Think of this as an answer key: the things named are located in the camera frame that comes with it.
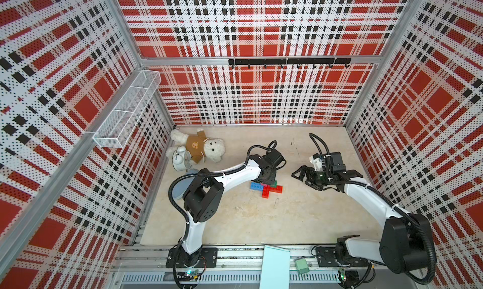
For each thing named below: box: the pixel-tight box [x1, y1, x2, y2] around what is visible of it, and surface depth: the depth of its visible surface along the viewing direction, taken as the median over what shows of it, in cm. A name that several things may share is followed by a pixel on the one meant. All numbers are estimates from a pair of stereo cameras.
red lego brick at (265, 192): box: [261, 184, 270, 200], surface depth 90 cm
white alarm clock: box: [171, 145, 192, 173], surface depth 95 cm
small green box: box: [294, 258, 311, 275], surface depth 72 cm
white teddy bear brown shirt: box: [165, 129, 226, 164], surface depth 103 cm
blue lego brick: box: [249, 181, 264, 192], surface depth 93 cm
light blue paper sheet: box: [259, 244, 290, 289], surface depth 69 cm
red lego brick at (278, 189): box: [269, 185, 284, 194], surface depth 93 cm
